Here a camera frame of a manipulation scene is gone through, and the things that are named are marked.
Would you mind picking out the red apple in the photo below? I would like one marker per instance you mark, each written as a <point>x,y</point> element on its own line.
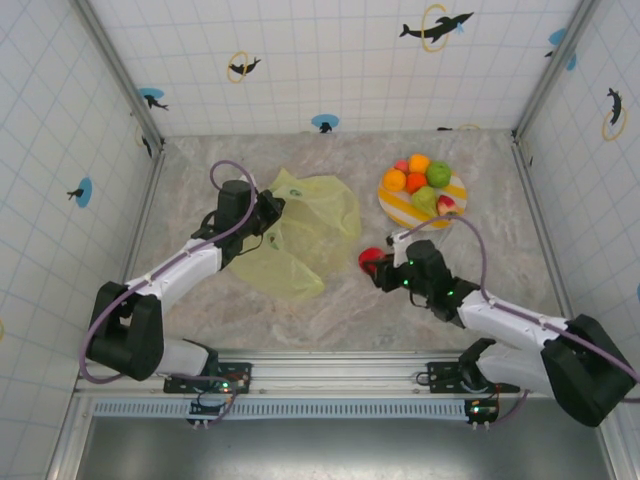
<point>369,256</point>

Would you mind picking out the yellow translucent plastic bag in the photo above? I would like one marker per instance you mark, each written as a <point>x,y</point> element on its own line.
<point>310,225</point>

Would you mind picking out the pink peach half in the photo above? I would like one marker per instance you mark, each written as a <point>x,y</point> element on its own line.
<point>445,205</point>

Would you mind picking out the green pear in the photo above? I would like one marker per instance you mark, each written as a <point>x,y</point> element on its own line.
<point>426,199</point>

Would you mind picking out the orange fruit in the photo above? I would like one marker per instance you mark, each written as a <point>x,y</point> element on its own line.
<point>394,180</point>

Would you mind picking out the red-orange tangerine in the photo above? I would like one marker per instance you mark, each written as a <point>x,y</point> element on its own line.
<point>415,182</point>

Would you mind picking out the green apple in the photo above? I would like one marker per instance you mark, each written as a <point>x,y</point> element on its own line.
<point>439,174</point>

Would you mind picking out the yellow-orange mandarin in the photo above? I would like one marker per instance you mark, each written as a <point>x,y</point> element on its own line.
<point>419,162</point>

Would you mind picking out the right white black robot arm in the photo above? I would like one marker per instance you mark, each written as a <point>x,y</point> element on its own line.
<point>505,320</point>

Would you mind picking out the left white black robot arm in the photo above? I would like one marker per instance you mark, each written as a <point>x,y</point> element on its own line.
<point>170,272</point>

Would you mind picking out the yellow white striped plate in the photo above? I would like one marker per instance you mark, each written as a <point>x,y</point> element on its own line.
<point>457,192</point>

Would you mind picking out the dolphin blue circle sticker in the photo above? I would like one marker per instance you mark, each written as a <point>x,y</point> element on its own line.
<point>82,191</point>
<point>325,122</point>
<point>559,37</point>
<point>151,97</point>

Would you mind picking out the right controller circuit board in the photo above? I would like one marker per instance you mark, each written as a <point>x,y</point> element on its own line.
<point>482,411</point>

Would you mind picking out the controller circuit board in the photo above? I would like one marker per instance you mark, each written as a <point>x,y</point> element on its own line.
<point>212,405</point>
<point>482,411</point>

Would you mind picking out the grey metal panel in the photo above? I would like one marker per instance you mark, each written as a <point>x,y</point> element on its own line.
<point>340,450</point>

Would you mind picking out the left controller circuit board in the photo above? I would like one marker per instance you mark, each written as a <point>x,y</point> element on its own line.
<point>212,405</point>

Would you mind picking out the aluminium side frame rail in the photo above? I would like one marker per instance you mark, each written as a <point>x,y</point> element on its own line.
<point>542,240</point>
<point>142,220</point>

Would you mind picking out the aluminium mounting rail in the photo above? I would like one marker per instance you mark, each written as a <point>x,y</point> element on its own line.
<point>335,372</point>

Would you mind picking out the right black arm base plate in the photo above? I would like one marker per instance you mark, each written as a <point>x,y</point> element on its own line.
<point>442,375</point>

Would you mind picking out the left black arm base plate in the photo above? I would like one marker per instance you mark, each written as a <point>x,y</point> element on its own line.
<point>240,372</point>

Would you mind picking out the aluminium frame post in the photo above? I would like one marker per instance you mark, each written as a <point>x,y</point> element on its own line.
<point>550,65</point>
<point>115,70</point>

